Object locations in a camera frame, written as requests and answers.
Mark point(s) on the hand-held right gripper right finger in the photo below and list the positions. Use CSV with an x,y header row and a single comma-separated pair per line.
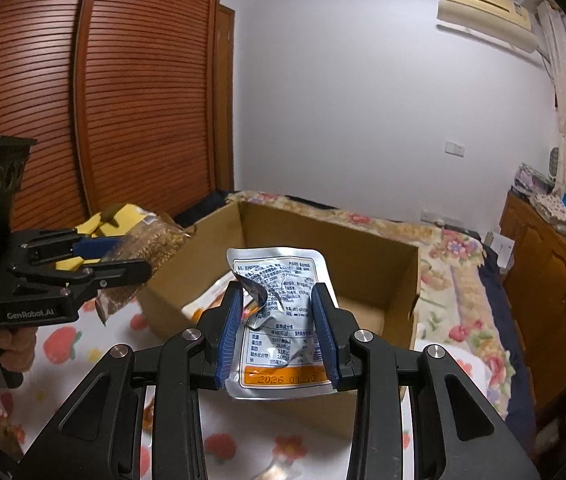
x,y
325,330

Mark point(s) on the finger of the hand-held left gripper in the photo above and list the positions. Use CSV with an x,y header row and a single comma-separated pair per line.
x,y
118,271
90,248

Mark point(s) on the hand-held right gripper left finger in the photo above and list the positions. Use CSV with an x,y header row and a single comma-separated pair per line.
x,y
228,330

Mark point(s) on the orange snack packet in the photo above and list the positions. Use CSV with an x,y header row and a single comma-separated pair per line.
x,y
203,305

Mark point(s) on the clear grain snack packet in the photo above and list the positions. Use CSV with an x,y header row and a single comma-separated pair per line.
x,y
155,240

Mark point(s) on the silver snack packet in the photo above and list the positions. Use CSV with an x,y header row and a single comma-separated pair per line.
x,y
278,280

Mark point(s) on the brown cardboard box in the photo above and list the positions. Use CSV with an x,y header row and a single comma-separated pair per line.
x,y
323,240

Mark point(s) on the person's left hand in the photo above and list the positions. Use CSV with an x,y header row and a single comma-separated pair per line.
x,y
18,350

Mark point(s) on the yellow plush toy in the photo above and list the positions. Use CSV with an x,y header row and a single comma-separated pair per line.
x,y
128,215

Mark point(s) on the strawberry flower print cloth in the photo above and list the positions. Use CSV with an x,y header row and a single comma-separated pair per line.
x,y
243,435

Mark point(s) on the wooden louvered wardrobe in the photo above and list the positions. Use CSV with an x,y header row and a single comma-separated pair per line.
x,y
138,85

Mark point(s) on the white carton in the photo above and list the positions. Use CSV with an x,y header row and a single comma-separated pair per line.
x,y
502,250

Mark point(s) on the wooden cabinet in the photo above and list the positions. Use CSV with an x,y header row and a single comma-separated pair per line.
x,y
553,270

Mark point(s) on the lilac storage bag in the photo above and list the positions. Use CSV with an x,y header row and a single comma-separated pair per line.
x,y
530,177

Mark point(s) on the folded patterned cloth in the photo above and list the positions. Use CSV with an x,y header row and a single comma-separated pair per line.
x,y
550,206

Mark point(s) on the small white fan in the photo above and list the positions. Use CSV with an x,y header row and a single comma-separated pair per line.
x,y
555,162

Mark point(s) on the cream patterned curtain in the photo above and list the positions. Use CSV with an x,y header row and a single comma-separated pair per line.
x,y
563,110

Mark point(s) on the white wall socket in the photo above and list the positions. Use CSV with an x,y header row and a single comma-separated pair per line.
x,y
433,217

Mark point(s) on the white wall switch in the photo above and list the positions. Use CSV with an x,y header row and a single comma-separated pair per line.
x,y
455,149

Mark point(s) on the wall air conditioner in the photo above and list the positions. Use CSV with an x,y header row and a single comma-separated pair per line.
x,y
483,15

